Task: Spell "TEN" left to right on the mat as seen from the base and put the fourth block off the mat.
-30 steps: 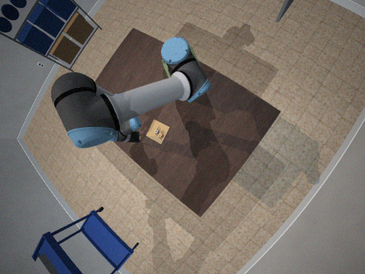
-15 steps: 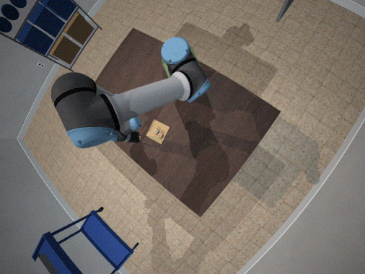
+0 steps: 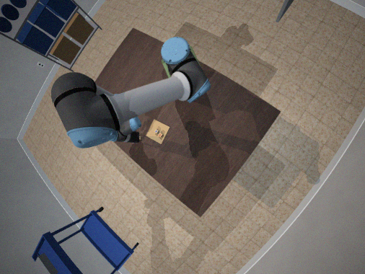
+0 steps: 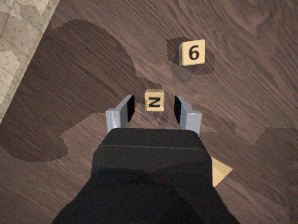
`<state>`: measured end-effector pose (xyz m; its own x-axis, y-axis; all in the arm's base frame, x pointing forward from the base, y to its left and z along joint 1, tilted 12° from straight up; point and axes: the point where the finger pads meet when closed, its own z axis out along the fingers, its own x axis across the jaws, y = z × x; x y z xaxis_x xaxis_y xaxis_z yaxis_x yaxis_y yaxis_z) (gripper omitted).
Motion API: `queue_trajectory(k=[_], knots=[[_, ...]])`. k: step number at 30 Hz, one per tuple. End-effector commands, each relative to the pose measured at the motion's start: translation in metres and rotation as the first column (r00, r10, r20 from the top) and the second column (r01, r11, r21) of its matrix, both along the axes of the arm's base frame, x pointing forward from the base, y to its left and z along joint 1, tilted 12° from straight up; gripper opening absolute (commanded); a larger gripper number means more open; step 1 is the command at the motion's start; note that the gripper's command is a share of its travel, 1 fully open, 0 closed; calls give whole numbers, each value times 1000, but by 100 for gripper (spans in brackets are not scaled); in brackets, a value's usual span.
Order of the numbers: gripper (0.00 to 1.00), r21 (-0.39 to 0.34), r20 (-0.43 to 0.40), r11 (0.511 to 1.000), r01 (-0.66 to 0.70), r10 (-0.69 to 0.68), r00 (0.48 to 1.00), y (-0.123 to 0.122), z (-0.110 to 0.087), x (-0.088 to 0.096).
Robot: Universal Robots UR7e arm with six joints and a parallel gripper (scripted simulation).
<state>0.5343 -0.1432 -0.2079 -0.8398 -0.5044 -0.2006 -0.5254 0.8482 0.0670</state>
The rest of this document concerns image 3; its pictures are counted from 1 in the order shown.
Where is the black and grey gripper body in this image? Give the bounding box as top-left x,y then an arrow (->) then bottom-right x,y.
123,131 -> 139,143

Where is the tan flat mat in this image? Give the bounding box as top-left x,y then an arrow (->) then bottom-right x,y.
146,119 -> 170,144

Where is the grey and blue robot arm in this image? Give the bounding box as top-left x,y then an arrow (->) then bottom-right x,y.
51,37 -> 211,149

